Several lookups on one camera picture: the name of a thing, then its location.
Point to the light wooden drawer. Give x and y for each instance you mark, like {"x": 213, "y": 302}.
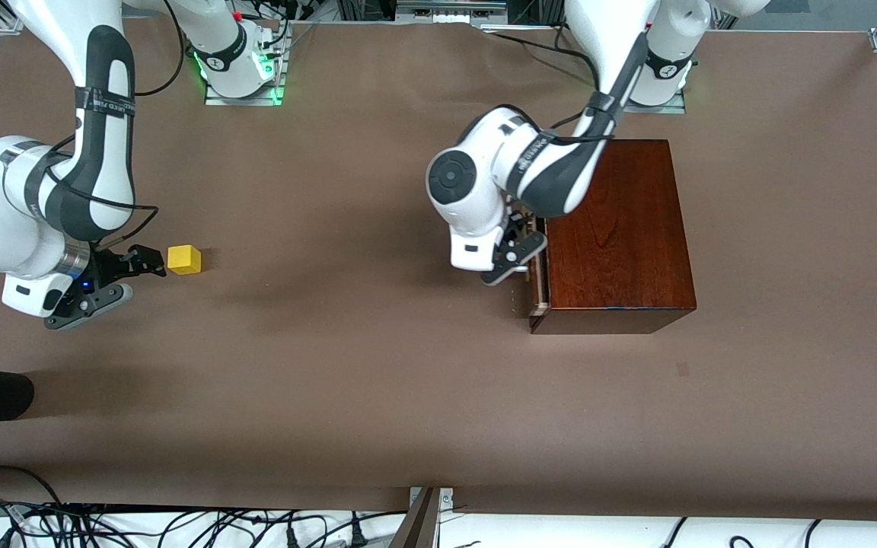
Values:
{"x": 541, "y": 293}

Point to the aluminium frame with sockets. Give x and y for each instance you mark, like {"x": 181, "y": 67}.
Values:
{"x": 450, "y": 9}

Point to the dark brown wooden cabinet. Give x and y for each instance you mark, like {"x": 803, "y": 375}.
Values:
{"x": 636, "y": 243}

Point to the aluminium camera post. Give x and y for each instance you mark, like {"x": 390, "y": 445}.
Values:
{"x": 419, "y": 525}

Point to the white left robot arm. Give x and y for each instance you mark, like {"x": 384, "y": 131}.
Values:
{"x": 469, "y": 205}

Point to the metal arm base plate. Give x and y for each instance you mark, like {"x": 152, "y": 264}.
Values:
{"x": 244, "y": 100}
{"x": 659, "y": 109}

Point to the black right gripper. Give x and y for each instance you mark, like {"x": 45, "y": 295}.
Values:
{"x": 106, "y": 266}

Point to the yellow block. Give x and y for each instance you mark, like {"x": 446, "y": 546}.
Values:
{"x": 184, "y": 259}

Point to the brown table cover sheet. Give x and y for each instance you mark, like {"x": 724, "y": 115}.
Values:
{"x": 332, "y": 365}

